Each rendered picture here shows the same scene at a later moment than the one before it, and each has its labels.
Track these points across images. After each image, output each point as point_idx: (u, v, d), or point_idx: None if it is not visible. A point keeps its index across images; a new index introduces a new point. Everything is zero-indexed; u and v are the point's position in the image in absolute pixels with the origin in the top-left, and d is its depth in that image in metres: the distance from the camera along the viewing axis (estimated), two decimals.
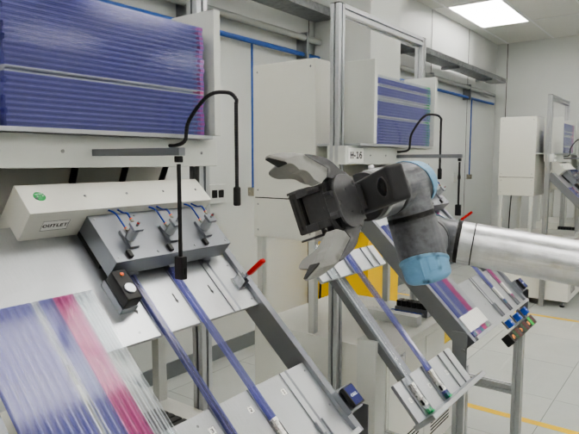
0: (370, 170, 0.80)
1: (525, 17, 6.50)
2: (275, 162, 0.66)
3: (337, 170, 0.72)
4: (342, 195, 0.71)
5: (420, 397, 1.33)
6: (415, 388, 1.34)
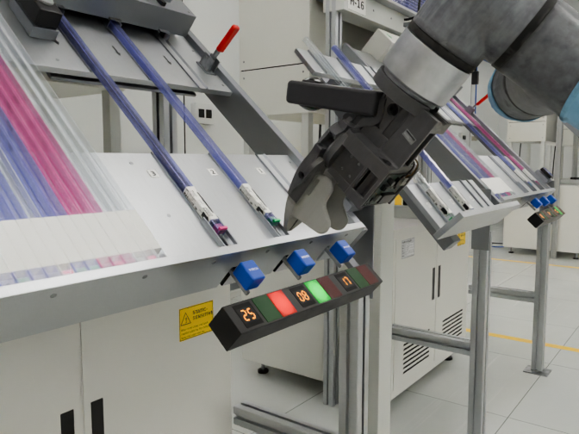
0: None
1: None
2: (290, 220, 0.64)
3: None
4: None
5: (441, 204, 1.02)
6: (434, 195, 1.03)
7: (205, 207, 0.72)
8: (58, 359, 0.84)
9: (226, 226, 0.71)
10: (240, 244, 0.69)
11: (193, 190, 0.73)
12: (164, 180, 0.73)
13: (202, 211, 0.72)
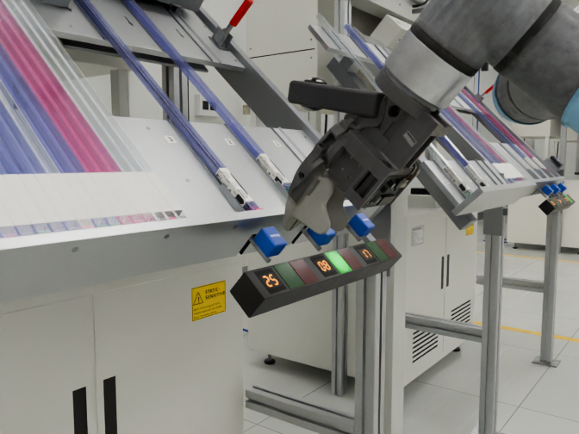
0: None
1: None
2: (290, 220, 0.64)
3: None
4: None
5: (459, 180, 1.00)
6: (452, 170, 1.01)
7: (239, 189, 0.69)
8: (70, 334, 0.82)
9: (262, 208, 0.67)
10: (261, 209, 0.67)
11: (226, 171, 0.70)
12: (181, 146, 0.71)
13: (236, 194, 0.68)
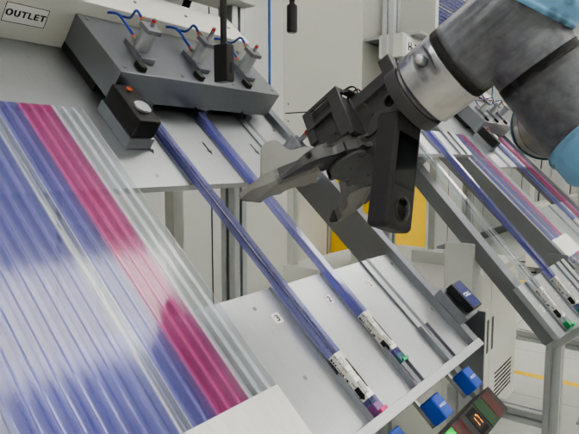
0: (407, 87, 0.51)
1: None
2: (250, 198, 0.59)
3: (334, 158, 0.55)
4: (348, 174, 0.58)
5: (554, 306, 0.93)
6: (545, 294, 0.94)
7: (358, 380, 0.62)
8: None
9: (385, 405, 0.60)
10: (387, 409, 0.60)
11: (341, 356, 0.63)
12: (289, 325, 0.64)
13: (356, 386, 0.61)
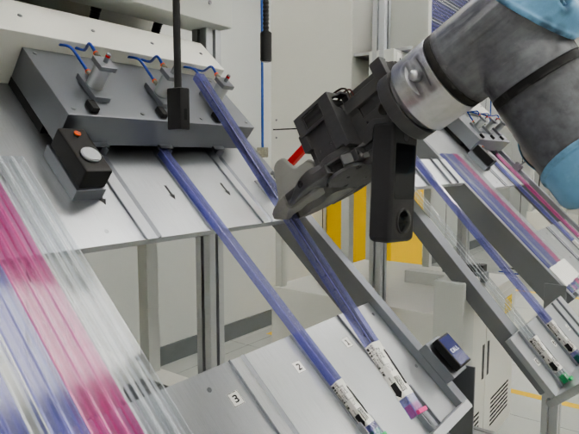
0: (402, 102, 0.49)
1: None
2: (283, 214, 0.64)
3: (323, 179, 0.55)
4: (346, 182, 0.57)
5: (550, 357, 0.86)
6: (540, 345, 0.87)
7: (396, 375, 0.55)
8: None
9: (425, 406, 0.53)
10: None
11: (379, 347, 0.56)
12: (249, 406, 0.57)
13: (392, 381, 0.54)
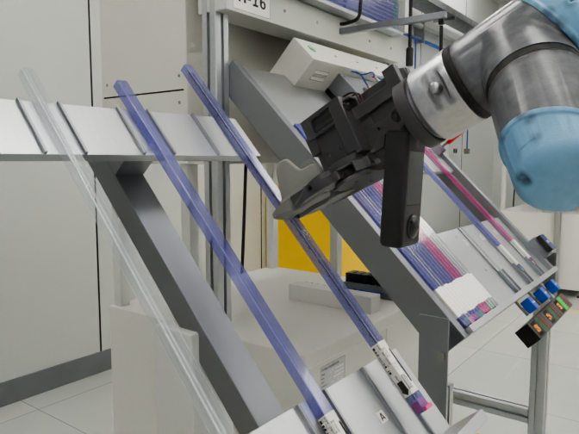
0: (420, 114, 0.50)
1: None
2: (283, 214, 0.64)
3: (333, 184, 0.56)
4: (353, 185, 0.58)
5: None
6: None
7: (402, 373, 0.57)
8: None
9: (430, 403, 0.56)
10: None
11: (384, 346, 0.58)
12: None
13: (399, 380, 0.56)
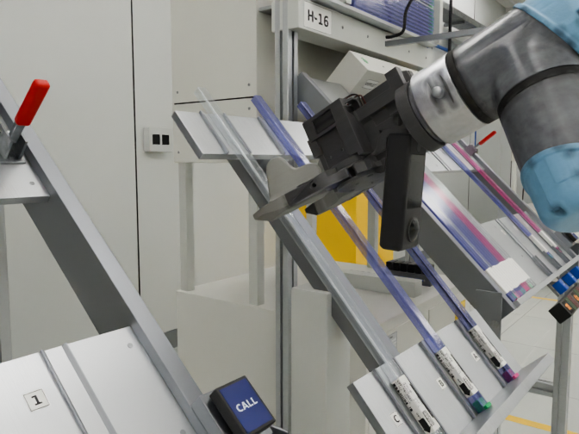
0: (423, 117, 0.50)
1: None
2: (264, 216, 0.61)
3: (339, 182, 0.55)
4: (354, 187, 0.58)
5: (420, 412, 0.55)
6: (407, 392, 0.56)
7: (494, 350, 0.73)
8: None
9: (517, 373, 0.72)
10: None
11: (479, 330, 0.74)
12: None
13: (492, 356, 0.73)
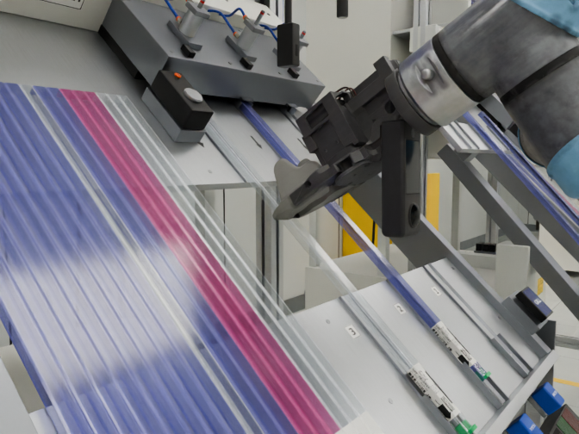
0: (414, 101, 0.50)
1: None
2: (283, 215, 0.64)
3: (333, 178, 0.56)
4: (351, 179, 0.58)
5: (438, 398, 0.54)
6: (424, 379, 0.55)
7: None
8: None
9: None
10: None
11: None
12: (365, 339, 0.57)
13: None
